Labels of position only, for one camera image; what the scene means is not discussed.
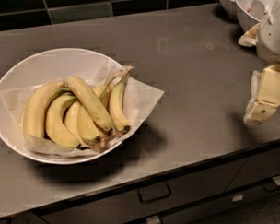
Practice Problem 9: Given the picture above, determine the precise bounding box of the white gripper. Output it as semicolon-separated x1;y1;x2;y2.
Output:
238;0;280;125

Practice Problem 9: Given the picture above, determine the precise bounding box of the white paper liner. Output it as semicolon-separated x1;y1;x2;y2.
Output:
0;58;168;159

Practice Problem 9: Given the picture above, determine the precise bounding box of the upper middle drawer front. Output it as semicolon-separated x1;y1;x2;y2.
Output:
44;160;244;224

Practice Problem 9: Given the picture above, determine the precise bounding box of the white oval bowl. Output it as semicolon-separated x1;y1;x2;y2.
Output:
0;48;122;165

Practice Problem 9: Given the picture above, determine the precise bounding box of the white bowl far corner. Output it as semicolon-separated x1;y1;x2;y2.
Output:
218;0;237;19

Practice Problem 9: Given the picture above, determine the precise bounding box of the small centre yellow banana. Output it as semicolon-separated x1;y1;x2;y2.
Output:
76;106;100;144

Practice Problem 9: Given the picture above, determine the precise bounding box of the right drawer front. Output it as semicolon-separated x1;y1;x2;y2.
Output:
227;147;280;191

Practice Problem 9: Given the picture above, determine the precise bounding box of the white drawer label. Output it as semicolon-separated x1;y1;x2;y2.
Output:
273;175;280;186

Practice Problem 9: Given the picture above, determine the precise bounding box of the black drawer handle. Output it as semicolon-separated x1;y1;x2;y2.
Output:
137;183;171;204

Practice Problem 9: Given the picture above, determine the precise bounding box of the white bowl top right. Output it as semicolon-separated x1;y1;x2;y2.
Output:
235;0;275;31

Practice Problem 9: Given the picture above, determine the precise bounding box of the hidden back yellow banana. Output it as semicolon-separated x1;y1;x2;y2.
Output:
92;65;132;108

